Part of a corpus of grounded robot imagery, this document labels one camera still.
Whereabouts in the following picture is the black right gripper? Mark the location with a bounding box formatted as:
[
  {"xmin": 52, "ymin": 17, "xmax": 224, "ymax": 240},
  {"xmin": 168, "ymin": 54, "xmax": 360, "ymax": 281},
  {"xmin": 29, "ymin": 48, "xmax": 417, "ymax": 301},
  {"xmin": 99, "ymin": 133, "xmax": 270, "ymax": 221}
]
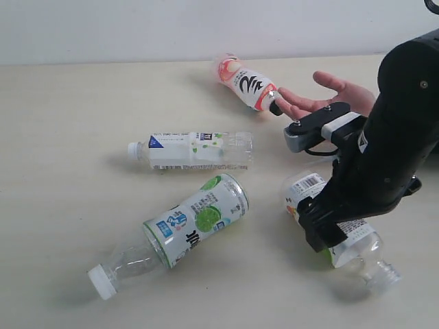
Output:
[{"xmin": 298, "ymin": 118, "xmax": 422, "ymax": 253}]

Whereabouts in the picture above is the clear bottle orange green label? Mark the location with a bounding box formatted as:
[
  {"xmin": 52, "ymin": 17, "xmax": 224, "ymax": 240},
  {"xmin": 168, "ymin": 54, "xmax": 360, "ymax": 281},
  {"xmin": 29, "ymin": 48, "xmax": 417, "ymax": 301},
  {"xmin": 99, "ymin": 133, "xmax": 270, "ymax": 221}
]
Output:
[{"xmin": 280, "ymin": 167, "xmax": 403, "ymax": 292}]

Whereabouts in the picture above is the lime label clear bottle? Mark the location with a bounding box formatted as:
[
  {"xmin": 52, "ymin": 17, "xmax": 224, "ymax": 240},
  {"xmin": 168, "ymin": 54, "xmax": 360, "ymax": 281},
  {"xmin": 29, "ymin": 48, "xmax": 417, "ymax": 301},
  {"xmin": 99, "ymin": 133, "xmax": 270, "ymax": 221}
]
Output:
[{"xmin": 87, "ymin": 173, "xmax": 249, "ymax": 300}]

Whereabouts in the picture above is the pink peach drink bottle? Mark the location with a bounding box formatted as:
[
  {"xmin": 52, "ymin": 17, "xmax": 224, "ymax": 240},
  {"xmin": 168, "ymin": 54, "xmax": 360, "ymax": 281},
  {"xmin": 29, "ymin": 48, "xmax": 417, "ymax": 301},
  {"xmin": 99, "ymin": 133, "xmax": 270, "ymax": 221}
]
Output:
[{"xmin": 213, "ymin": 53, "xmax": 283, "ymax": 116}]

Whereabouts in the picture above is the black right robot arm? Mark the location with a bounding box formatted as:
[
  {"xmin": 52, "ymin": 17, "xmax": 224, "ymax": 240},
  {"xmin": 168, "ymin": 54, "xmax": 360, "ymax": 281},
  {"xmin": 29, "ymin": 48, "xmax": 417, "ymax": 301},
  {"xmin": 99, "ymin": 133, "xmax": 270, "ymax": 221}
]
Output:
[{"xmin": 298, "ymin": 30, "xmax": 438, "ymax": 252}]

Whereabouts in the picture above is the clear bottle blue white label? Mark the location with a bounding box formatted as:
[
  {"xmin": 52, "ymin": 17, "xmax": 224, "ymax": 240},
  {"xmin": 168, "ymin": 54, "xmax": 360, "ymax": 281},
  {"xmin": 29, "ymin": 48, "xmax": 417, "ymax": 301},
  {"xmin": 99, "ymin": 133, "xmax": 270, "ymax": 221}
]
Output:
[{"xmin": 128, "ymin": 132, "xmax": 253, "ymax": 170}]

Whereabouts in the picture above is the person's open bare hand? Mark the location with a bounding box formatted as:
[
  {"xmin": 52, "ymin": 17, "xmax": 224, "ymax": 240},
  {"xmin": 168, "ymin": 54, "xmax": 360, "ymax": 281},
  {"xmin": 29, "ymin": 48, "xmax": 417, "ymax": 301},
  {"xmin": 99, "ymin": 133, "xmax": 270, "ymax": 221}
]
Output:
[{"xmin": 276, "ymin": 71, "xmax": 376, "ymax": 120}]

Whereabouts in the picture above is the right wrist camera grey black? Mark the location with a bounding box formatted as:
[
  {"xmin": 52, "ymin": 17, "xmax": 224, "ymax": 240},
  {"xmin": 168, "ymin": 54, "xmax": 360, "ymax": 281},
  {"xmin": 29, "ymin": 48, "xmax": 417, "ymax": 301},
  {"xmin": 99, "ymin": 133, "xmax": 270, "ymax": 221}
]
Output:
[{"xmin": 284, "ymin": 102, "xmax": 367, "ymax": 153}]

